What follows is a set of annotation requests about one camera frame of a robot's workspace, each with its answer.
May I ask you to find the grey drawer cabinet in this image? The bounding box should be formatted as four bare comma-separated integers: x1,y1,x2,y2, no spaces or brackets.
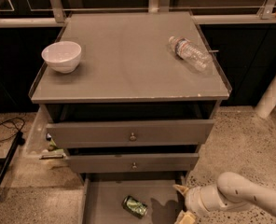
28,11,232,224

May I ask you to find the black cable on floor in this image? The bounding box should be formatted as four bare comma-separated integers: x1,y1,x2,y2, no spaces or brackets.
0,114,27,143

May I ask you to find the grey bottom drawer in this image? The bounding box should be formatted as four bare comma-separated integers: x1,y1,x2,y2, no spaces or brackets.
79,172,186,224

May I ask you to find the black stand leg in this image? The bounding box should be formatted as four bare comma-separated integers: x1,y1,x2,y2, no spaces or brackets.
0,132,25,186

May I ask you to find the brass top drawer knob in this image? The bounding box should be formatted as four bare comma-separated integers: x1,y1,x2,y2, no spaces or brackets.
129,133,137,142

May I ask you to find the clutter beside cabinet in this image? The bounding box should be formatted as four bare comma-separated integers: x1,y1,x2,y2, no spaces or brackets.
40,133,64,160

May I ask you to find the clear plastic water bottle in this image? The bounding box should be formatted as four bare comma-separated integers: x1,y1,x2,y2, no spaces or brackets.
169,36,213,71

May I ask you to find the grey middle drawer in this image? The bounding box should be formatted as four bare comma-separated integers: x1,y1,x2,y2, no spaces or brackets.
67,146,199,173

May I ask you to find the green soda can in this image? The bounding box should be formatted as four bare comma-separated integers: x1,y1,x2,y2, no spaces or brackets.
122,196,148,218

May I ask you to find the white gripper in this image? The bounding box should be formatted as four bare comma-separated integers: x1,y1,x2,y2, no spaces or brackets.
172,184,227,224

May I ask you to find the brass drawer knob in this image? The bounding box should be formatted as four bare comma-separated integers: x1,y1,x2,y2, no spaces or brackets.
129,133,137,142
131,162,137,170

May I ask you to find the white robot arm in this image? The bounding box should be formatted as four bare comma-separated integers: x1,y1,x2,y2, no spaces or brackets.
174,75,276,224

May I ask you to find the brass middle drawer knob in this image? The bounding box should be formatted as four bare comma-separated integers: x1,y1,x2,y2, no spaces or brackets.
131,162,137,170

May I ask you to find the metal railing frame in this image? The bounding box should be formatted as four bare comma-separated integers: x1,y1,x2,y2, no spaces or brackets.
0,0,276,28

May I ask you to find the white ceramic bowl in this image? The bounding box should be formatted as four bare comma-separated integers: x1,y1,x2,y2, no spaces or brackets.
41,41,82,74

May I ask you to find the grey drawer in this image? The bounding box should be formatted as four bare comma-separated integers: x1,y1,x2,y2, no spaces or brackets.
67,146,199,173
47,102,214,148
79,172,186,224

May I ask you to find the grey top drawer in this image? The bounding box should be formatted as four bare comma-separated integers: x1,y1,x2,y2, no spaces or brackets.
47,102,214,148

